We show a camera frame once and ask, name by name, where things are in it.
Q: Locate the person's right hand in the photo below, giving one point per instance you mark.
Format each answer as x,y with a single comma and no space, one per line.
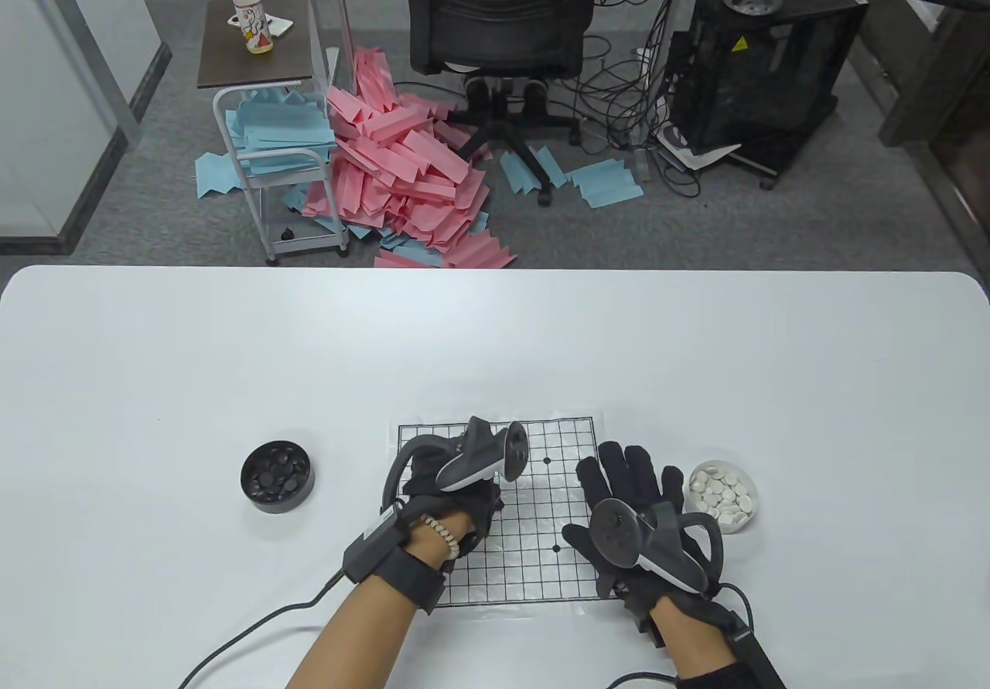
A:
626,480

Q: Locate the person's left hand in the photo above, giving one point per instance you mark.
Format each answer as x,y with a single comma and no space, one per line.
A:
476,511

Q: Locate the pile of white Go stones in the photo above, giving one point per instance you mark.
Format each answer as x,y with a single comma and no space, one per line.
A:
723,496

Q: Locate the pile of black Go stones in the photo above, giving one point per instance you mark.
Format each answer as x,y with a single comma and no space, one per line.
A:
278,472

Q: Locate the person's left forearm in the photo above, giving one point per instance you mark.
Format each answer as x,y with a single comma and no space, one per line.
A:
363,635

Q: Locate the grey left hand controller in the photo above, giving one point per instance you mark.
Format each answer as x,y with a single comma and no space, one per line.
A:
479,457

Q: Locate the grey hand controller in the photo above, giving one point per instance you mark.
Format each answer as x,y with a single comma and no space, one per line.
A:
615,534
479,457

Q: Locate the grey right hand controller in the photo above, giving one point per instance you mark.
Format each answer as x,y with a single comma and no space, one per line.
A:
615,534

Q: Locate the grid board sheet in plastic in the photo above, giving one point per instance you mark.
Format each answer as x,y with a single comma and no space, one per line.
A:
534,565

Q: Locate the white round container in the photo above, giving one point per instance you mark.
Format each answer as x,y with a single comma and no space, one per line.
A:
696,523

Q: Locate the black round container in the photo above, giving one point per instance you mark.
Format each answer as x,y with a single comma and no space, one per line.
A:
251,499

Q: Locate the blue paper sheet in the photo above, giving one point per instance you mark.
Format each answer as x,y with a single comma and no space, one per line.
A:
530,167
607,182
213,175

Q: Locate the white papers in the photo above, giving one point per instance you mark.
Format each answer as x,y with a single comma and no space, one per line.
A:
708,155

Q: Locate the pile of pink paper sheets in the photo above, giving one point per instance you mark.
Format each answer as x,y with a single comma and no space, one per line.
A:
387,171

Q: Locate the white metal cart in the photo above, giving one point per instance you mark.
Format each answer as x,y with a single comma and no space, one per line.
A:
265,225

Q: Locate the black computer tower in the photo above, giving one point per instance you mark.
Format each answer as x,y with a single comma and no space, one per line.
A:
766,78

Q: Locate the stack of blue paper sheets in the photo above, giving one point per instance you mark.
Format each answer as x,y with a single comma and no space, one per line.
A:
278,132

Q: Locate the black office chair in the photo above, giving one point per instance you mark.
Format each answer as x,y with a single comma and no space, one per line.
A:
503,8

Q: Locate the brown side table top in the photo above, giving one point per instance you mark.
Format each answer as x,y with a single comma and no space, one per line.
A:
232,63

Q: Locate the white paper packet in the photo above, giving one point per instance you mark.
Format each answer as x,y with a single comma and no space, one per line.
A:
280,24

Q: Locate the clear drink bottle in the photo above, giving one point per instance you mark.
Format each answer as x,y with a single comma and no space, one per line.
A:
251,16

